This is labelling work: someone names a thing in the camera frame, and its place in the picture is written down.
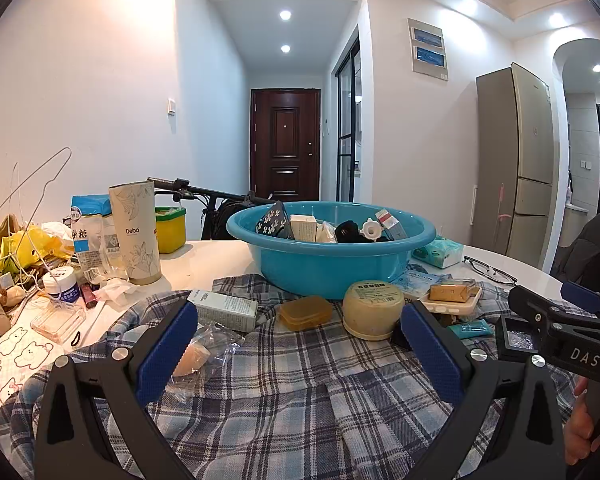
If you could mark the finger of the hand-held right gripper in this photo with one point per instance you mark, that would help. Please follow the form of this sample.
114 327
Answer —
542 342
582 294

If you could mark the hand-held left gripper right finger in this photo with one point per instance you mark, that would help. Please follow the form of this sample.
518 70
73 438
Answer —
430 355

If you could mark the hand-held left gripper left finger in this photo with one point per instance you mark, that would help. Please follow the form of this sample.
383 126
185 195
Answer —
167 355

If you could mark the clear bag with beige puff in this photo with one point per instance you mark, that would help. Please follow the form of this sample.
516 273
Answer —
215 347

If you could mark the teal cream tube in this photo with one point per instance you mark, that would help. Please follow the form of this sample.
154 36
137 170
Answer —
472 330

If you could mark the blue plastic basin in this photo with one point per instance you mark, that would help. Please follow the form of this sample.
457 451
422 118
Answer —
330 270

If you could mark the round beige lidded container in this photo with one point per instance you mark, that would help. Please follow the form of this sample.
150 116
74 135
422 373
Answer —
372 310

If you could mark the person's right hand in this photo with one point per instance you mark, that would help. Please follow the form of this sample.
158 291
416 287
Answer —
578 422

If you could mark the black chair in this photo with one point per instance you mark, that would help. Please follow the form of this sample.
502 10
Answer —
592 250

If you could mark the beige plastic tray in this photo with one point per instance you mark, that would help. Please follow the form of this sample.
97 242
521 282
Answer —
450 307

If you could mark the wrapped yellow soap bar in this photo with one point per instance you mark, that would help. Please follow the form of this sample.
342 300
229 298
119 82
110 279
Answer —
452 292

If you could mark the blue white sachet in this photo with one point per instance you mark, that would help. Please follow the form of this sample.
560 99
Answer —
420 284

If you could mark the white green carton box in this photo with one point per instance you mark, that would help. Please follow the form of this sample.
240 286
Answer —
225 307

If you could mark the black framed glasses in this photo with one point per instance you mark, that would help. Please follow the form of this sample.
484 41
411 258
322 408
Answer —
500 274

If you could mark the crumpled white tissue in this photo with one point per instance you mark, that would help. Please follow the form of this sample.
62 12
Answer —
115 291

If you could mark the dark red lipstick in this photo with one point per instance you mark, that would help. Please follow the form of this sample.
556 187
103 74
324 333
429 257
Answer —
90 295

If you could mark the green tissue pack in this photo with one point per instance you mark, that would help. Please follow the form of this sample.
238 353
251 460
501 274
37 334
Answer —
440 254

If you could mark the clear labelled bag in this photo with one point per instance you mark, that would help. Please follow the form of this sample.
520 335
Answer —
114 260

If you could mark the clear plastic box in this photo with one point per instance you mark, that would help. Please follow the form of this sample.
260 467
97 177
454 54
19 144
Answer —
57 322

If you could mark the beige floral tumbler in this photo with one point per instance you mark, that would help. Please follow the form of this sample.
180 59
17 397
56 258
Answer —
137 240

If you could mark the yellow tub with green lid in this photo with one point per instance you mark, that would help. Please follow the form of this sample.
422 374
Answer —
170 230

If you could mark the blue plaid shirt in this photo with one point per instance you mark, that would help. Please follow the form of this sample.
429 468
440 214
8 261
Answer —
290 385

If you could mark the white jar with blue label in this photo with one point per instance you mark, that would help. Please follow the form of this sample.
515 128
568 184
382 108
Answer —
61 285

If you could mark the small blue box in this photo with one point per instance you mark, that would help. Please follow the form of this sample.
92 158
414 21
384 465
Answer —
396 231

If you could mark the amber plastic box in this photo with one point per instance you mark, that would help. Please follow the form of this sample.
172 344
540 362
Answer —
305 312

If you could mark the white plastic knob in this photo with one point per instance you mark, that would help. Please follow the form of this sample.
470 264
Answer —
370 230

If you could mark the red white box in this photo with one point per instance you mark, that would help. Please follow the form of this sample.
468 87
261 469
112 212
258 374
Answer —
386 217

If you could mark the champagne refrigerator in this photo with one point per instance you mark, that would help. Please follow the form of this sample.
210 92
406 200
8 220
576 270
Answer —
520 160

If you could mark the blue white sugar bag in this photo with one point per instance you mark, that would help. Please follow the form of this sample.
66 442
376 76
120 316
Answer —
87 230

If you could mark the bear print sheet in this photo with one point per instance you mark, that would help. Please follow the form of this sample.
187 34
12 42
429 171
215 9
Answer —
15 365

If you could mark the black bicycle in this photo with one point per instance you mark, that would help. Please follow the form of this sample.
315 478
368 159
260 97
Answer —
200 191

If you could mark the black floral patterned box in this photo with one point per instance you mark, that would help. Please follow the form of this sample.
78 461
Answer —
274 221

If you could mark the yellow plastic bag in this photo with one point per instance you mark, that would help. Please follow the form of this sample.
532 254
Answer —
30 247

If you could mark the small beige box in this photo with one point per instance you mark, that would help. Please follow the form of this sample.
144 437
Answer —
303 227

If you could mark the dark brown door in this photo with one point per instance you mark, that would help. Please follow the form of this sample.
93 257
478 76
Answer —
285 145

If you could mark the black framed glass door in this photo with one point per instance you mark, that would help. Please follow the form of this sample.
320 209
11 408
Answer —
349 125

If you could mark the grey electrical panel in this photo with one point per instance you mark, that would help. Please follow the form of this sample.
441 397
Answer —
428 50

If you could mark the white light switch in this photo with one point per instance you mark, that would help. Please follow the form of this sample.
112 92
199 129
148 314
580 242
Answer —
172 106

